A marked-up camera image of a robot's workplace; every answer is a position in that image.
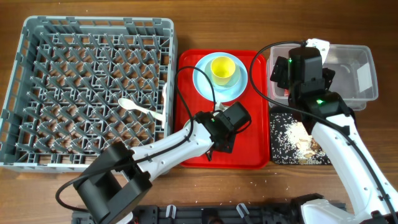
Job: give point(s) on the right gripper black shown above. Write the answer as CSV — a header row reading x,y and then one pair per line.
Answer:
x,y
280,73

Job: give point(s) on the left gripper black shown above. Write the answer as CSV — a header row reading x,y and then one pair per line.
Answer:
x,y
229,149

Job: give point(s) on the light blue plate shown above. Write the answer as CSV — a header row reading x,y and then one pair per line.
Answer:
x,y
202,86

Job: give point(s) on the yellow plastic cup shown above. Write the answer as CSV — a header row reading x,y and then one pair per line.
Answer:
x,y
222,70

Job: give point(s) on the white plastic fork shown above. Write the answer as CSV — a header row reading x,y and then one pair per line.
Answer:
x,y
164,97

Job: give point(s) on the rice food leftovers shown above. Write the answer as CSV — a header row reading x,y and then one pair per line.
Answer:
x,y
298,140

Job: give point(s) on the white plastic spoon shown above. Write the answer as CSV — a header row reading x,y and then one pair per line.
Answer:
x,y
130,105

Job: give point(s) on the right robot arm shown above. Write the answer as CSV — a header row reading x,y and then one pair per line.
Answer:
x,y
329,120

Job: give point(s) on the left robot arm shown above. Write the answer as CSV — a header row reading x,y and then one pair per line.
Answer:
x,y
117,180

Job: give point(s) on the black waste tray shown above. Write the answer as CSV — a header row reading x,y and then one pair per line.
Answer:
x,y
286,140

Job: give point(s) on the red plastic tray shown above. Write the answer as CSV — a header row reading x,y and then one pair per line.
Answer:
x,y
251,147

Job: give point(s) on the clear plastic bin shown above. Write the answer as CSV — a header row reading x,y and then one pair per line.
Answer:
x,y
355,79

